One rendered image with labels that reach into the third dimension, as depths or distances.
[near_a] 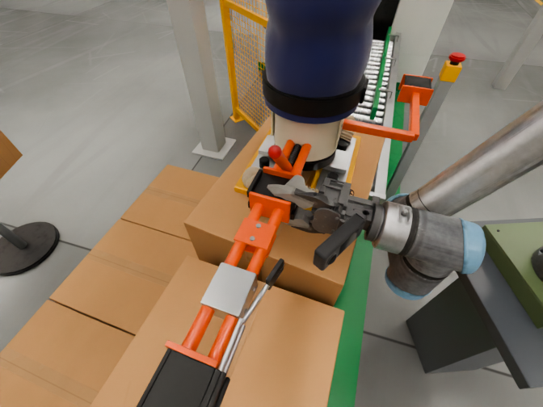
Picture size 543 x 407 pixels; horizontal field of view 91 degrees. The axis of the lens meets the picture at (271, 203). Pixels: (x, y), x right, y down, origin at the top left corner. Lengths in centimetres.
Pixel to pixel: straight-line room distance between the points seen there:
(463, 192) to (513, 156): 10
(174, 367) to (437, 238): 43
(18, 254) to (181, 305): 180
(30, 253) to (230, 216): 180
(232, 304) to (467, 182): 48
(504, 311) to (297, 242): 67
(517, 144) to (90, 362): 124
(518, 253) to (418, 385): 85
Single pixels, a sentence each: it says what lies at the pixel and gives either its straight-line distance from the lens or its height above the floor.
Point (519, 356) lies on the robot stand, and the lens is 104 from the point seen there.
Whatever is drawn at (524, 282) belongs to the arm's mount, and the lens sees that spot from 109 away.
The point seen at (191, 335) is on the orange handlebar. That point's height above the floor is 115.
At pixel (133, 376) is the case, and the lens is 66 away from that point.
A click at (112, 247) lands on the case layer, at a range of 135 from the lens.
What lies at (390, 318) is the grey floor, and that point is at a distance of 174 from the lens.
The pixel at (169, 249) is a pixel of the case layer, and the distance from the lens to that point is 124.
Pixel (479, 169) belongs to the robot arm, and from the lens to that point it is 62.
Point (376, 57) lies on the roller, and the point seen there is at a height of 55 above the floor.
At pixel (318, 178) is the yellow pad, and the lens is 74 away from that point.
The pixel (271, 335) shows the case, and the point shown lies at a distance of 62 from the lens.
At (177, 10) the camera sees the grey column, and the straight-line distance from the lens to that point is 205.
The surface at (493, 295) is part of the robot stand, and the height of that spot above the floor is 75.
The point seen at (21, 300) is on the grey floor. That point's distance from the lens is 219.
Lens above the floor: 154
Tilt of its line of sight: 50 degrees down
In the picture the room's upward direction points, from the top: straight up
